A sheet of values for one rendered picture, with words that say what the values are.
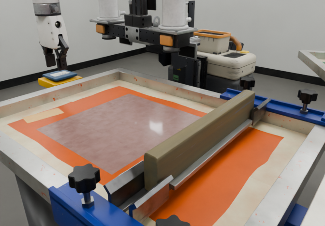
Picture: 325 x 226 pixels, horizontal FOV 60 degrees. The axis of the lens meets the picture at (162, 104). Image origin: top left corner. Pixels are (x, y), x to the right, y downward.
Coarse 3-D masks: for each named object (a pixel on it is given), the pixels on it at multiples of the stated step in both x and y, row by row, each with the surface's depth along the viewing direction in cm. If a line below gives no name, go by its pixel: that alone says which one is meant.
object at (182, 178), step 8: (248, 120) 70; (240, 128) 66; (232, 136) 63; (216, 144) 60; (224, 144) 60; (208, 152) 57; (216, 152) 58; (200, 160) 54; (208, 160) 55; (192, 168) 52; (184, 176) 50; (176, 184) 48
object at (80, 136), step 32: (32, 128) 75; (64, 128) 75; (96, 128) 75; (128, 128) 75; (64, 160) 61; (96, 160) 61; (128, 160) 61; (192, 192) 52; (224, 192) 52; (192, 224) 45
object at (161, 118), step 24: (96, 96) 96; (120, 96) 96; (144, 96) 96; (120, 120) 79; (144, 120) 79; (168, 120) 79; (192, 120) 79; (240, 144) 67; (264, 144) 67; (240, 168) 58
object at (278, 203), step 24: (120, 72) 111; (24, 96) 86; (48, 96) 90; (192, 96) 91; (216, 96) 86; (264, 120) 78; (288, 120) 73; (0, 144) 61; (312, 144) 61; (24, 168) 53; (48, 168) 53; (288, 168) 53; (312, 168) 56; (48, 192) 48; (288, 192) 47; (264, 216) 42; (288, 216) 47
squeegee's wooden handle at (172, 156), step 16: (240, 96) 67; (224, 112) 59; (240, 112) 66; (192, 128) 53; (208, 128) 55; (224, 128) 61; (160, 144) 47; (176, 144) 48; (192, 144) 51; (208, 144) 57; (144, 160) 46; (160, 160) 44; (176, 160) 48; (192, 160) 53; (144, 176) 47; (160, 176) 45; (176, 176) 50
